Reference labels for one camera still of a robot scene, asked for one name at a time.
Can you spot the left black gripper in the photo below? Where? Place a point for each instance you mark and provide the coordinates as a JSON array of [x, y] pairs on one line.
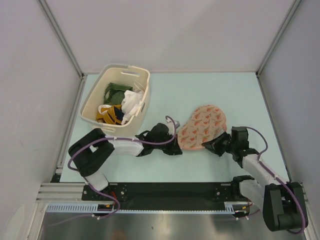
[[174, 148]]

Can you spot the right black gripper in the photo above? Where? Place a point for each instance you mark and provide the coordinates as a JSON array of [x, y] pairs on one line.
[[214, 145]]

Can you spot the pink floral mesh laundry bag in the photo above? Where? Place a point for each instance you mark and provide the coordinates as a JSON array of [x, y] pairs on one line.
[[205, 124]]

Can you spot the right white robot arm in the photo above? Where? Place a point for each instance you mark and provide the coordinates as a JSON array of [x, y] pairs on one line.
[[281, 202]]

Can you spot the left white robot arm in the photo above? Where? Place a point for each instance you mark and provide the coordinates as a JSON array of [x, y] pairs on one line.
[[89, 153]]

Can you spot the cream plastic laundry basket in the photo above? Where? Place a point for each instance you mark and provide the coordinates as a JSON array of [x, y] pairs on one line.
[[132, 76]]

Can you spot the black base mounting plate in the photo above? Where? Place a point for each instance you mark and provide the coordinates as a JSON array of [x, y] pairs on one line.
[[172, 196]]

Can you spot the white garment in basket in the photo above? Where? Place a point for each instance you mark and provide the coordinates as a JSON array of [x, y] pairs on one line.
[[130, 104]]

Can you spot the mustard yellow garment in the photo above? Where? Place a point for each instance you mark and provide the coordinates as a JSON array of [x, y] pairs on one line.
[[110, 114]]

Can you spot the green garment in basket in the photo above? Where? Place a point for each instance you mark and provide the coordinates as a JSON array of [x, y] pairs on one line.
[[115, 93]]

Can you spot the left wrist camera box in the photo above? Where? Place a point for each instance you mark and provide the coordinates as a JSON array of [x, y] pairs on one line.
[[172, 124]]

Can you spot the grey slotted cable duct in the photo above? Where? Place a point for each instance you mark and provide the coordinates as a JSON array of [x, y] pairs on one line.
[[224, 208]]

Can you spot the right aluminium corner post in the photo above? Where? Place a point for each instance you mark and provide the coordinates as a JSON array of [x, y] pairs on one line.
[[278, 36]]

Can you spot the aluminium corner post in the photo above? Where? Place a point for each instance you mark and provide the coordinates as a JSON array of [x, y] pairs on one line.
[[50, 17], [278, 36]]

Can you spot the left aluminium corner post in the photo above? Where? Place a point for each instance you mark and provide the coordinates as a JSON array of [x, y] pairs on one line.
[[50, 17]]

